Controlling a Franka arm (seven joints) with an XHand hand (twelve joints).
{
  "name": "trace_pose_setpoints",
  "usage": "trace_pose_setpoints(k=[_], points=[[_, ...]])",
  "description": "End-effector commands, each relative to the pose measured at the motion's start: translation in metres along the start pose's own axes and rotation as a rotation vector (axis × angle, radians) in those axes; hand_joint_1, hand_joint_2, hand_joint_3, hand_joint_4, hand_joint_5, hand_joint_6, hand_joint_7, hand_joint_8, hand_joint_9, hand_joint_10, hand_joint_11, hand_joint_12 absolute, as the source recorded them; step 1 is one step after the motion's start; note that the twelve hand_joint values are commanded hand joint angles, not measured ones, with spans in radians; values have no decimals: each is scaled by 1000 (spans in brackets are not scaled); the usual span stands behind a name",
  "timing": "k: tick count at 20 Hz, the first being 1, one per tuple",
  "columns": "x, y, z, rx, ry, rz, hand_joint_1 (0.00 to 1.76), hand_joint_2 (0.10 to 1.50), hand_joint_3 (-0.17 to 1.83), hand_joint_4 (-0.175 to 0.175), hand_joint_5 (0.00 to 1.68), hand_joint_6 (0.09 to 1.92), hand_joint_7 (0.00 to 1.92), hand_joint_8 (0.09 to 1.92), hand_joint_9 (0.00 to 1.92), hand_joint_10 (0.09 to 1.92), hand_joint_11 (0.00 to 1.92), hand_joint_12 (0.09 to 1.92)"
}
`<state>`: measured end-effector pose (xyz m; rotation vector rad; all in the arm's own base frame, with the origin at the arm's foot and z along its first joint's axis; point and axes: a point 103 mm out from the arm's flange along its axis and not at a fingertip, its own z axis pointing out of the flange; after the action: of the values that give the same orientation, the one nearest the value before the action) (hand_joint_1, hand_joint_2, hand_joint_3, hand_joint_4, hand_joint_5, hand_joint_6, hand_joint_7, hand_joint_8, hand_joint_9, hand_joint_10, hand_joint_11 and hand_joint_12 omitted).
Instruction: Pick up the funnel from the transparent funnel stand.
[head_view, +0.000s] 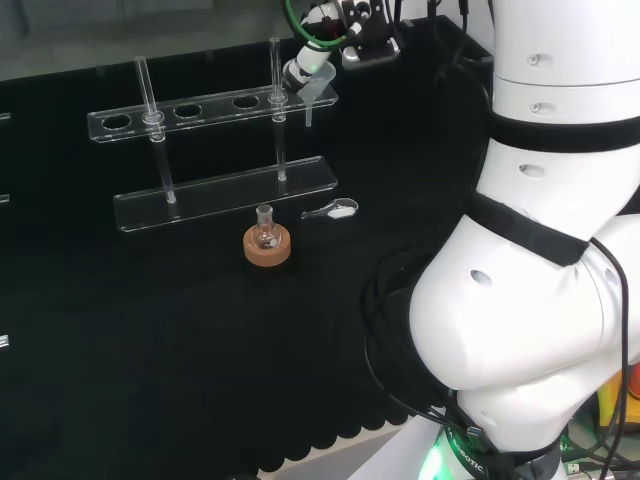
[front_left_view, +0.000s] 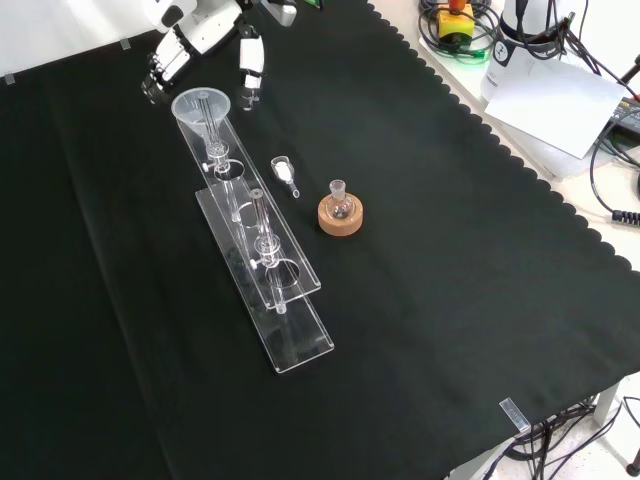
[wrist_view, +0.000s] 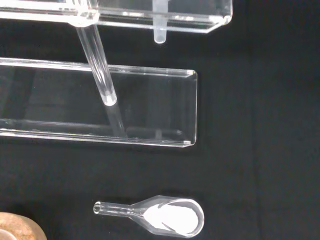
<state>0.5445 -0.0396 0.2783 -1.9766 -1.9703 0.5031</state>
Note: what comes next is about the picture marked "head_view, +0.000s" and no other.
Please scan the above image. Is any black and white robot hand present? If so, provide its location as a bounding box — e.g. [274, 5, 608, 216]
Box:
[282, 0, 400, 95]

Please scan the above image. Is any translucent plastic funnel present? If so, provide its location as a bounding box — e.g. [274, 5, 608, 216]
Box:
[287, 60, 338, 129]

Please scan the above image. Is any clear weighing funnel with powder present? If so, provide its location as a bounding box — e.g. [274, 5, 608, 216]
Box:
[300, 197, 360, 221]

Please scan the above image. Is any clear acrylic funnel stand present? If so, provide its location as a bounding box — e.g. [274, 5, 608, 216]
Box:
[87, 37, 340, 235]

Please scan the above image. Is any small glass round-bottom flask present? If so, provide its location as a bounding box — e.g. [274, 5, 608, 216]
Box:
[252, 203, 281, 251]

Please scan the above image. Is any black bench cloth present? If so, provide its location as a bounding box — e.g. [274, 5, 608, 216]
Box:
[0, 17, 501, 475]

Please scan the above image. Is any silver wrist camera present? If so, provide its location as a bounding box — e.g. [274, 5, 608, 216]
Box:
[341, 37, 402, 70]

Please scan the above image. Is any green cable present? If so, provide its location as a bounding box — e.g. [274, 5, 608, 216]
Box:
[280, 0, 357, 51]

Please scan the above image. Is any cork ring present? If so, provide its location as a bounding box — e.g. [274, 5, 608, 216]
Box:
[243, 223, 293, 269]

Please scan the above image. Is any black cable bundle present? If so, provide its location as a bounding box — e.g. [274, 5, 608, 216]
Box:
[559, 399, 640, 480]

